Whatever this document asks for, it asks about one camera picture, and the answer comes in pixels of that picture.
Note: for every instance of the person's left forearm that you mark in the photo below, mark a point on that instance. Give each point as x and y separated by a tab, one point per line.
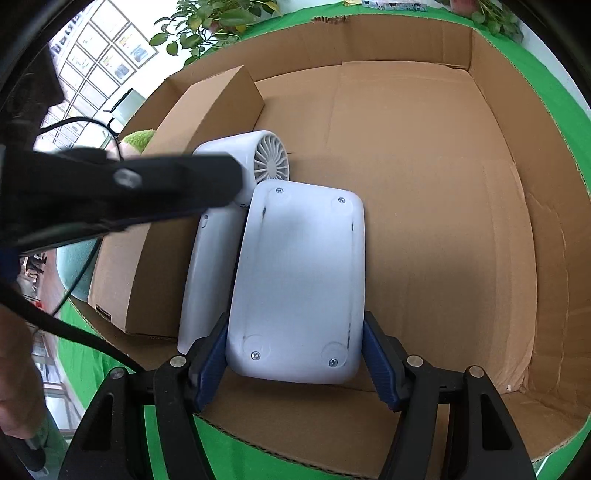
18	378

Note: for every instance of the large cardboard box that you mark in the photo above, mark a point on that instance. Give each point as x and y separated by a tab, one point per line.
438	184

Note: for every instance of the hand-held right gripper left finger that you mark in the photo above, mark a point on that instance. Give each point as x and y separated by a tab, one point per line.
210	364

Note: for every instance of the potted green plant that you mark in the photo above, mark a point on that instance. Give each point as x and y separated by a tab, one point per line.
207	23
496	21

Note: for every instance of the pink pig plush toy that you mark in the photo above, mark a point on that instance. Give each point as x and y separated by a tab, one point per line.
138	140

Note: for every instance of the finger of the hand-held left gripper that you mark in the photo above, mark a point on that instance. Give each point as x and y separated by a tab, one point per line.
161	184

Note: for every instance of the white rectangular plastic device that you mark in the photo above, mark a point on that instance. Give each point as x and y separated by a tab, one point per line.
295	277

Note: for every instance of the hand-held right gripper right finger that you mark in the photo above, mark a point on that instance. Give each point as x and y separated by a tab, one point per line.
381	364

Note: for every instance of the small closed cardboard box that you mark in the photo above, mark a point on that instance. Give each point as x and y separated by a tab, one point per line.
138	277

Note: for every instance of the wall of framed certificates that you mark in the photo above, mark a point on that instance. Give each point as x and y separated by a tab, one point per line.
92	78

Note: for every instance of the grey printed snack packet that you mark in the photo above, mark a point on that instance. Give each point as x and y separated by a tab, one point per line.
392	4

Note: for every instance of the green tablecloth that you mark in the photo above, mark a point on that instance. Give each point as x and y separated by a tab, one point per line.
554	92

